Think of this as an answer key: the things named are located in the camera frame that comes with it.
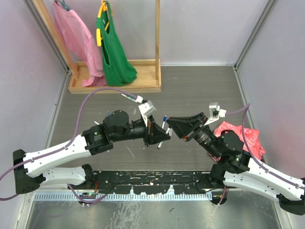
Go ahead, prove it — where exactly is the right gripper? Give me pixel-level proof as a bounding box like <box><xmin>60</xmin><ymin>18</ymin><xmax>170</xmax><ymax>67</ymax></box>
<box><xmin>165</xmin><ymin>111</ymin><xmax>221</xmax><ymax>158</ymax></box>

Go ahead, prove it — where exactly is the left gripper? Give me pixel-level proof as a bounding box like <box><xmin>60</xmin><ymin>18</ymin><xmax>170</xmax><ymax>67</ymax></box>
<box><xmin>112</xmin><ymin>113</ymin><xmax>170</xmax><ymax>146</ymax></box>

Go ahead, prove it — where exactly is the black white marker pen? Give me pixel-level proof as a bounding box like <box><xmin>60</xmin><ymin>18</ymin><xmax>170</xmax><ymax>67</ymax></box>
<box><xmin>157</xmin><ymin>141</ymin><xmax>163</xmax><ymax>149</ymax></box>

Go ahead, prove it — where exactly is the wooden clothes rack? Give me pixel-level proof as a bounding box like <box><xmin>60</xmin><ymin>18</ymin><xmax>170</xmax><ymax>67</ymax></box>
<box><xmin>34</xmin><ymin>0</ymin><xmax>161</xmax><ymax>94</ymax></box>

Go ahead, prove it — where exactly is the red patterned cloth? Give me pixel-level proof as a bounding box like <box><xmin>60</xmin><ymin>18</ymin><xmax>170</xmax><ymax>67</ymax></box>
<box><xmin>209</xmin><ymin>121</ymin><xmax>266</xmax><ymax>160</ymax></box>

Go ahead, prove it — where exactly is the green tank top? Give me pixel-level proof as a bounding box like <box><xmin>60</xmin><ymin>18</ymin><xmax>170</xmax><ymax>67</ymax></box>
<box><xmin>96</xmin><ymin>1</ymin><xmax>138</xmax><ymax>87</ymax></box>

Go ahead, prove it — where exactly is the pink shirt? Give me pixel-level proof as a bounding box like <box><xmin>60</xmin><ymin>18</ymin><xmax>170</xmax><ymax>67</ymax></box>
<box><xmin>52</xmin><ymin>1</ymin><xmax>107</xmax><ymax>87</ymax></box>

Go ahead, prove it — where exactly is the yellow hanger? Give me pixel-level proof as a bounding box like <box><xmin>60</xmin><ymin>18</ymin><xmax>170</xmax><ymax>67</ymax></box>
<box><xmin>96</xmin><ymin>0</ymin><xmax>115</xmax><ymax>48</ymax></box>

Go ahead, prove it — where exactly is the blue grey hanger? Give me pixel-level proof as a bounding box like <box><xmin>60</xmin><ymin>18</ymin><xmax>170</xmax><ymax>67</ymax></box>
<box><xmin>55</xmin><ymin>0</ymin><xmax>71</xmax><ymax>11</ymax></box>

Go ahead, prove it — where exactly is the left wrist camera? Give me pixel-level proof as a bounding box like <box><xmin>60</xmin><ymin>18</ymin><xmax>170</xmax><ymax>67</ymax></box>
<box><xmin>136</xmin><ymin>96</ymin><xmax>156</xmax><ymax>127</ymax></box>

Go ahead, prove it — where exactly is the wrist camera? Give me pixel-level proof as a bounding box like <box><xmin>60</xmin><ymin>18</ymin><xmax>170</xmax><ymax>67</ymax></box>
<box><xmin>204</xmin><ymin>102</ymin><xmax>226</xmax><ymax>126</ymax></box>
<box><xmin>136</xmin><ymin>96</ymin><xmax>156</xmax><ymax>127</ymax></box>

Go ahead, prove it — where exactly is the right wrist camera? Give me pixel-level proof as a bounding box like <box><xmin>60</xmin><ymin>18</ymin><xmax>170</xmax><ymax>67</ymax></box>
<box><xmin>204</xmin><ymin>102</ymin><xmax>226</xmax><ymax>126</ymax></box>

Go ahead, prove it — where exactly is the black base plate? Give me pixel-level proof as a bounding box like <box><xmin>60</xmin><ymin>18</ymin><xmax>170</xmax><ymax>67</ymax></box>
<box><xmin>81</xmin><ymin>170</ymin><xmax>229</xmax><ymax>195</ymax></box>

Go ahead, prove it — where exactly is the grey slotted cable duct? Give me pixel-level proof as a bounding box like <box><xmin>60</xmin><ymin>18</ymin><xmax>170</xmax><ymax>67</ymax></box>
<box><xmin>33</xmin><ymin>192</ymin><xmax>213</xmax><ymax>201</ymax></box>

